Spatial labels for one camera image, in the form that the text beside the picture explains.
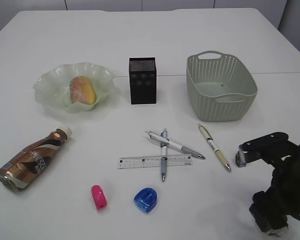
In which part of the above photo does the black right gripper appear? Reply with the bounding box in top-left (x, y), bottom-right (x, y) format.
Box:
top-left (249, 159), bottom-right (300, 233)

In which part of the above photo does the large paper ball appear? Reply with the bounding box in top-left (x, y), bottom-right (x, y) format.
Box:
top-left (265, 223), bottom-right (289, 237)

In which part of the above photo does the pink pencil sharpener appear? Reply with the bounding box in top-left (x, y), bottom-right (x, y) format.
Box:
top-left (91, 185), bottom-right (107, 210)

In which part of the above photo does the yellow bread roll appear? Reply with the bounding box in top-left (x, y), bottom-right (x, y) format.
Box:
top-left (69, 76), bottom-right (97, 105)

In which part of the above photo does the brown coffee bottle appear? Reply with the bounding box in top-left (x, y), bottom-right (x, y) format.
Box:
top-left (0, 125), bottom-right (72, 192)

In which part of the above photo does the small paper piece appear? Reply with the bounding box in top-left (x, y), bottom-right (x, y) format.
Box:
top-left (235, 152), bottom-right (246, 168)

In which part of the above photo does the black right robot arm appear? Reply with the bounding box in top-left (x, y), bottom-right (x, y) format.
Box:
top-left (249, 132), bottom-right (300, 235)

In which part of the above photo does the cream ballpoint pen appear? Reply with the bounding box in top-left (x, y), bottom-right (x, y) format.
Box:
top-left (198, 123), bottom-right (232, 173)

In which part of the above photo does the blue patterned pen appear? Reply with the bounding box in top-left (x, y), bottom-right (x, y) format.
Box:
top-left (160, 143), bottom-right (168, 182)

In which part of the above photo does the blue pencil sharpener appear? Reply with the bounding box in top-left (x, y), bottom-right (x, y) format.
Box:
top-left (133, 187), bottom-right (157, 209)

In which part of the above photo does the white grey ballpoint pen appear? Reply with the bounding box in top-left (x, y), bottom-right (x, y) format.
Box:
top-left (146, 129), bottom-right (206, 160)

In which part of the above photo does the green plastic woven basket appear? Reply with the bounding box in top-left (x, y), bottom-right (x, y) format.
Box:
top-left (186, 50), bottom-right (258, 122)

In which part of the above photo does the black mesh pen holder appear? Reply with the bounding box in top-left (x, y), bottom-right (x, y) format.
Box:
top-left (129, 57), bottom-right (157, 105)

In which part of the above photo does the frosted green wavy plate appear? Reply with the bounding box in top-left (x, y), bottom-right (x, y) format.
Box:
top-left (33, 62), bottom-right (116, 113)

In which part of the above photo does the clear plastic ruler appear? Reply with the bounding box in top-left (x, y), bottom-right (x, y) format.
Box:
top-left (118, 154), bottom-right (193, 170)

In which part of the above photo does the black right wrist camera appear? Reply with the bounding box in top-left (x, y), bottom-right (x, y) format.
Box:
top-left (238, 132), bottom-right (298, 168)

